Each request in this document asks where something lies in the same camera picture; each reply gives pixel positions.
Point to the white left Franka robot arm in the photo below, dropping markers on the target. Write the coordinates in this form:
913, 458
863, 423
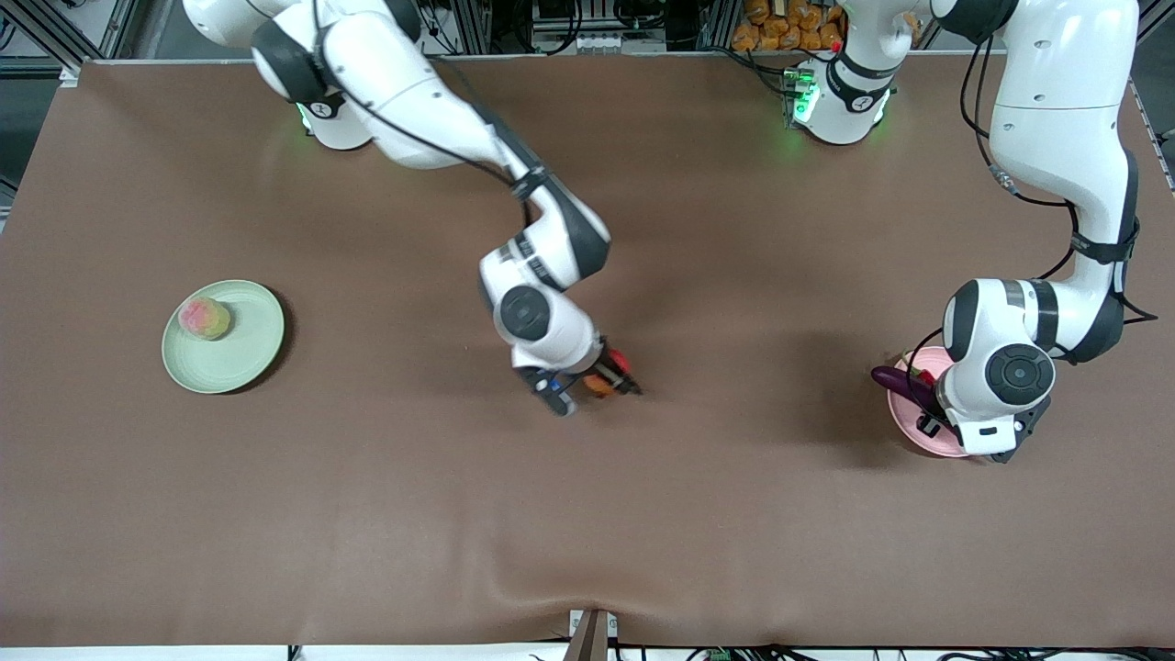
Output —
1056, 119

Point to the light green round plate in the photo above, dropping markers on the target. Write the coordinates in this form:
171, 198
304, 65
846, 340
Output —
229, 358

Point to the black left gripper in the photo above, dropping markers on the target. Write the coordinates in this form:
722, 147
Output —
929, 425

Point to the red pomegranate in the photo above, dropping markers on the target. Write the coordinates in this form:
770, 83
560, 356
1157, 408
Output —
598, 386

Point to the white terminal block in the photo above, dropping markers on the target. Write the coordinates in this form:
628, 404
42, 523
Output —
597, 41

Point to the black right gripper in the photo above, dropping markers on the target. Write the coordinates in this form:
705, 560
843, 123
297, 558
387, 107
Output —
606, 368

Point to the purple eggplant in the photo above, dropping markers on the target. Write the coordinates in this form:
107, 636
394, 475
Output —
900, 384

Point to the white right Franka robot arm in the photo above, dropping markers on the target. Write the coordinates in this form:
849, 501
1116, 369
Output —
413, 110

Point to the pink round plate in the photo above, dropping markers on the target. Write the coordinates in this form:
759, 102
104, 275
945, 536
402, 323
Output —
909, 427

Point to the orange packaged goods pile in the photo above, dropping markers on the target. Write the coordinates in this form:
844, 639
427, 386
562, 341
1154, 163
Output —
780, 28

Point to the aluminium table corner bracket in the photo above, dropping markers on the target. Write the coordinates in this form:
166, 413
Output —
70, 75

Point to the brown table cover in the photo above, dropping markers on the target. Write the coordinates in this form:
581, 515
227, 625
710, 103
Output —
587, 514

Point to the pink yellow peach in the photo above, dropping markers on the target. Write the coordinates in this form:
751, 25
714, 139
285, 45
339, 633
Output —
204, 319

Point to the metal table edge clamp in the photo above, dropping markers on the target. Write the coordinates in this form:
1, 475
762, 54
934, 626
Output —
592, 638

